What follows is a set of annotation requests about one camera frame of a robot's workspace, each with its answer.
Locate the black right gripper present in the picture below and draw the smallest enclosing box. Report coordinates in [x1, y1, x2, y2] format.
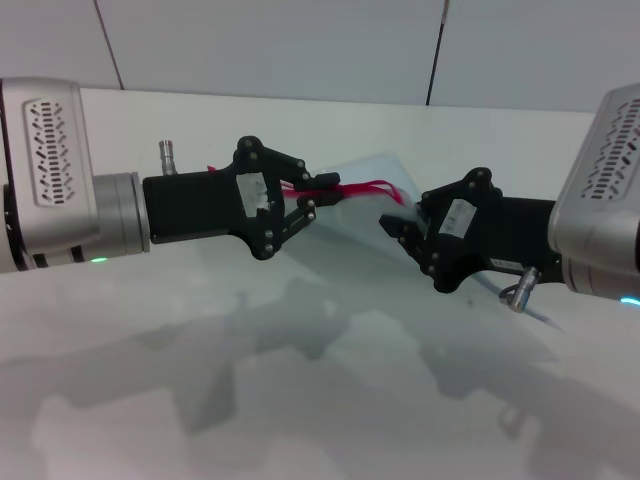
[379, 167, 569, 294]

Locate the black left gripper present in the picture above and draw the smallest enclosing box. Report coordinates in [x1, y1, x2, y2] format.
[142, 135, 346, 262]

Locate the translucent red-zipper document bag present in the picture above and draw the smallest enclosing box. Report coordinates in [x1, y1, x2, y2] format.
[279, 152, 566, 334]

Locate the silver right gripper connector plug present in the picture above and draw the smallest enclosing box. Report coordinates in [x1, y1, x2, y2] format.
[497, 265, 544, 314]

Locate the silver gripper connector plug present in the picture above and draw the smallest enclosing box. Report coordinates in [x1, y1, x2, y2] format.
[497, 265, 544, 314]
[157, 139, 180, 177]

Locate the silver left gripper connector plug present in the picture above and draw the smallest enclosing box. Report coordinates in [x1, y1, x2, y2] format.
[157, 139, 180, 177]

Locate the silver vented right wrist camera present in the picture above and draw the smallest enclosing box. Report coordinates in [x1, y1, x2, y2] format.
[547, 82, 640, 279]

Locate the silver vented wrist camera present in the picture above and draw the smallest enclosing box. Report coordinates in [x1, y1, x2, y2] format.
[0, 77, 99, 271]
[547, 82, 640, 279]

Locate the silver vented left wrist camera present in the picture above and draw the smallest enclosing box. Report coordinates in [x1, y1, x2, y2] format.
[0, 77, 99, 271]

